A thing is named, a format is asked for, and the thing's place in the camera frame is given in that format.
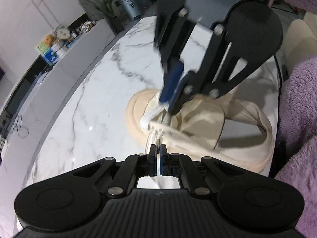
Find cow pattern toys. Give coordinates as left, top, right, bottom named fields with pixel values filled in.
left=71, top=20, right=97, bottom=36

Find teddy bear plush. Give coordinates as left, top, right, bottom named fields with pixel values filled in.
left=44, top=35, right=56, bottom=47

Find purple fluffy garment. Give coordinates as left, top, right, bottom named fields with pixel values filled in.
left=270, top=0, right=316, bottom=237

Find beige canvas shoe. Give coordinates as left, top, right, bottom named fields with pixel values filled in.
left=125, top=89, right=275, bottom=173

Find potted green plant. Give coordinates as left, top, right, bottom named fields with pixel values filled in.
left=82, top=0, right=125, bottom=34

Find white shoelace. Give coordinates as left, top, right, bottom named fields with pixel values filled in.
left=140, top=101, right=171, bottom=154

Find grey pedal trash bin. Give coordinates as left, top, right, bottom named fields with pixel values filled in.
left=119, top=0, right=143, bottom=21

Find black cable on console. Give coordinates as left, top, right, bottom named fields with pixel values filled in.
left=12, top=114, right=30, bottom=138

